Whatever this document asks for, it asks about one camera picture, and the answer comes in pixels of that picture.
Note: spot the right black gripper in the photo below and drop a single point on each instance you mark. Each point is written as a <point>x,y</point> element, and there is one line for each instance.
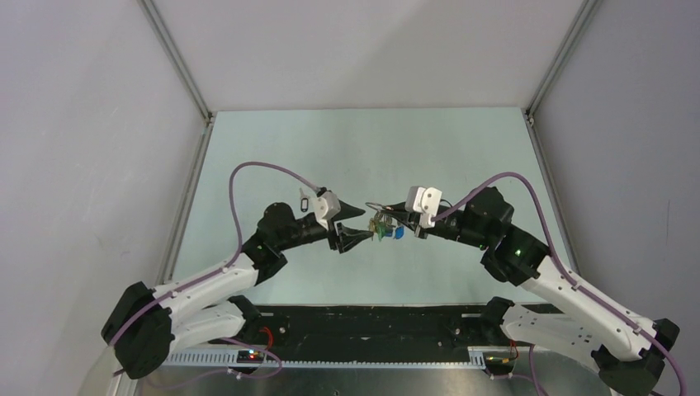
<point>399,212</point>

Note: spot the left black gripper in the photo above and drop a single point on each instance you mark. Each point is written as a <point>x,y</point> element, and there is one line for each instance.
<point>347,238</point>

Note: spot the keyring with coloured keys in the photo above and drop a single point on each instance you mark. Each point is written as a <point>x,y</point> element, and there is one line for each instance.
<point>382,225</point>

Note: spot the black headed silver key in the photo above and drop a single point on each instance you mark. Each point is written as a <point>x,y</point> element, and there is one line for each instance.
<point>304,201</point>

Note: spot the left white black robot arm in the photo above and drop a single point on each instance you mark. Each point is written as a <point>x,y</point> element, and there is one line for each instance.
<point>147,324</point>

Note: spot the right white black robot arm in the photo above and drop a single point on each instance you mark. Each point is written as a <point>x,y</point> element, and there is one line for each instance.
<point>624,349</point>

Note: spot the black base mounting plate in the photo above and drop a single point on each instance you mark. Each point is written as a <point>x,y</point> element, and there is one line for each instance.
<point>373,334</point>

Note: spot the left controller board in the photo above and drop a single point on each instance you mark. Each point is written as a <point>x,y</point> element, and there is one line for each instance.
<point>249,356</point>

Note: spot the controller board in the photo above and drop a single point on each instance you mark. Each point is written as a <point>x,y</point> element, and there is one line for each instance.
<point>497,360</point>
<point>249,356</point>

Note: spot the right controller board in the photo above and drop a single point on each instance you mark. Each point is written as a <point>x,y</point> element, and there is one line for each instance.
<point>497,360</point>

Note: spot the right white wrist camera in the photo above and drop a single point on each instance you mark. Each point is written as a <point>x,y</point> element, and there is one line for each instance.
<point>424,201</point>

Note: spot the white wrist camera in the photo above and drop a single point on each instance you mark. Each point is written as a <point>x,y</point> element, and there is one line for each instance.
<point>424,201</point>
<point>325,206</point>

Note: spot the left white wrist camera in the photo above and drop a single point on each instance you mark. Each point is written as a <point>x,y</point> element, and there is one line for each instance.
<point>325,206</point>

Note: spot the aluminium frame rail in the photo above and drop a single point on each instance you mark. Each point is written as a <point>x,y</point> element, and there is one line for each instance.
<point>527,326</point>

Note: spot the right aluminium corner post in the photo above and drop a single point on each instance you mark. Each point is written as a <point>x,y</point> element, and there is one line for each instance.
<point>565,51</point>

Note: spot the aluminium corner post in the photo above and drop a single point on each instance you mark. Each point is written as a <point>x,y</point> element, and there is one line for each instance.
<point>565,51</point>
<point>164,36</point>

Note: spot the left aluminium corner post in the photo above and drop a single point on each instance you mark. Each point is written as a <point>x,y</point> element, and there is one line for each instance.
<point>164,36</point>

